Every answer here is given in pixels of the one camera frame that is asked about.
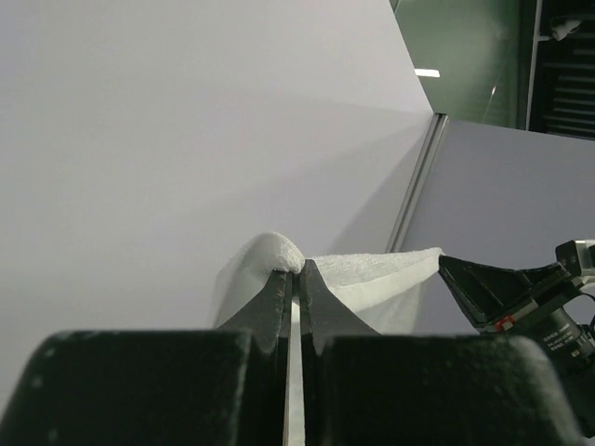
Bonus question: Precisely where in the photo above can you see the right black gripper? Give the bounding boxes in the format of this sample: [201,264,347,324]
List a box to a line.
[439,256,594,367]

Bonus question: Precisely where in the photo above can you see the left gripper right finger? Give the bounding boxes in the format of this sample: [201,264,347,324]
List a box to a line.
[299,261,588,445]

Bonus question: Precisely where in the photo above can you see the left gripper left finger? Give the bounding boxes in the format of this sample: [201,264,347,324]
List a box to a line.
[1,271,291,445]

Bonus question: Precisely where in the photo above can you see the white towel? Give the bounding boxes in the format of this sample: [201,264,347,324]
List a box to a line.
[213,232,443,335]

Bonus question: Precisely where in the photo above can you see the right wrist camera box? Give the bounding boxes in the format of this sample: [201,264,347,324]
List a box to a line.
[555,240,594,285]

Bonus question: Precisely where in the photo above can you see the right aluminium corner post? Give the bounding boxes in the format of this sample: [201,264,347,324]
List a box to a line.
[385,113,450,253]

